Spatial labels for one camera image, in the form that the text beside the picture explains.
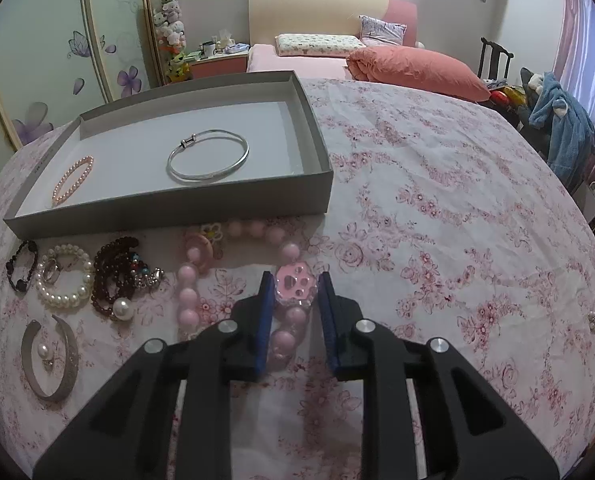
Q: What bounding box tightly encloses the wide silver cuff bangle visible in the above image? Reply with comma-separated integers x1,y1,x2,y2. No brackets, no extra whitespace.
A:
20,315,80,403

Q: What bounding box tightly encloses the thin silver bangle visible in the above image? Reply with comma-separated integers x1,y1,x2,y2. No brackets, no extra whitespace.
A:
166,130,250,184

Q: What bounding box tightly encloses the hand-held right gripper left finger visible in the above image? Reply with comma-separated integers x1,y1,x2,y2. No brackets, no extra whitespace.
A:
32,271,278,480

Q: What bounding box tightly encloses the grey cardboard box tray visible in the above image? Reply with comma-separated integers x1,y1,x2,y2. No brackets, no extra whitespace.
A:
2,71,334,240

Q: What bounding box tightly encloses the red and yellow bag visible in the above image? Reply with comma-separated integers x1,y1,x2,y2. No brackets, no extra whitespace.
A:
487,80,528,111

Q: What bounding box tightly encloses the small pink pearl bracelet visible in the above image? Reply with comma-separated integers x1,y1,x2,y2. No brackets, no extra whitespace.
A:
52,156,96,208

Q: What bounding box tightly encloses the dark red bead bracelet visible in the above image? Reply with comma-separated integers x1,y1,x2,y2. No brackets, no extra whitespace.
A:
92,237,166,321

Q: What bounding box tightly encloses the orange duvet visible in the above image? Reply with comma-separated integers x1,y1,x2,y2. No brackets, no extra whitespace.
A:
346,45,492,103

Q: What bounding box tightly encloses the wardrobe with purple flowers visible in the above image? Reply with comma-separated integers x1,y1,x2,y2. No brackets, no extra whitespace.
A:
0,0,166,201

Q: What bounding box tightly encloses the black bead bracelet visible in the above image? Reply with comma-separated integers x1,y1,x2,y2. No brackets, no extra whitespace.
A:
6,240,39,293

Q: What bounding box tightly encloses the plain pink bed sheet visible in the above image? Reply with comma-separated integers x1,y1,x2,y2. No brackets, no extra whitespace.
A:
246,43,358,81

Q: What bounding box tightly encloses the large pearl earring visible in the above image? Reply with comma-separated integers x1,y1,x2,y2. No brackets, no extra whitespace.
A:
112,297,135,322

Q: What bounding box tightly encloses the white pearl bracelet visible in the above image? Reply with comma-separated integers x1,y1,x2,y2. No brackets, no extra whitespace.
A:
35,243,94,309

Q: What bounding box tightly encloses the tube of plush toys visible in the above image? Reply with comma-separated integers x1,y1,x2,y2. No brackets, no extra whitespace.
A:
152,0,188,83

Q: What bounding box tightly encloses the cream and pink headboard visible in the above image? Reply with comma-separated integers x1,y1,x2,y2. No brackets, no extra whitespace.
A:
248,0,418,48

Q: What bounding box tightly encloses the large pink bead bracelet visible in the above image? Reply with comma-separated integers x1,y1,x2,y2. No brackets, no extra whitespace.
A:
176,219,321,368

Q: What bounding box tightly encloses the purple patterned pillow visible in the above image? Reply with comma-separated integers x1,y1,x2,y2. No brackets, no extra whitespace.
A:
358,15,407,47

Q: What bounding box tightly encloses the pink ring with flower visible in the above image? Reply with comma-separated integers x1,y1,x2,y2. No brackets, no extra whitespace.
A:
185,222,227,273

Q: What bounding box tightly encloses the pink curtain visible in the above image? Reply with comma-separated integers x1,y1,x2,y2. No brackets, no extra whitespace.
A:
552,0,595,196

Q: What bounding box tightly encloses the white patterned pillow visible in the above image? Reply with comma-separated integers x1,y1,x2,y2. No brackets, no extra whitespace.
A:
275,33,367,58

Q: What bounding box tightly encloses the blue fleece robe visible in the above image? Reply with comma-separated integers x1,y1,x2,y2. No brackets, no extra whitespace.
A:
527,72,595,186

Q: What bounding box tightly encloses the pink floral bedsheet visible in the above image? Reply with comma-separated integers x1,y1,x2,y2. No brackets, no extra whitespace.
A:
0,77,595,480

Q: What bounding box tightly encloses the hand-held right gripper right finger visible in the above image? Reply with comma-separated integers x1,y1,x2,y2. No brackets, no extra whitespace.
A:
317,271,561,480

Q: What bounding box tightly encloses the pink nightstand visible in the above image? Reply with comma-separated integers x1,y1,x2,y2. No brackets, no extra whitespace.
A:
188,52,251,81

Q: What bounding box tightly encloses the black wooden chair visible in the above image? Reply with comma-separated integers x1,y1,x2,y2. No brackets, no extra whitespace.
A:
477,37,514,81

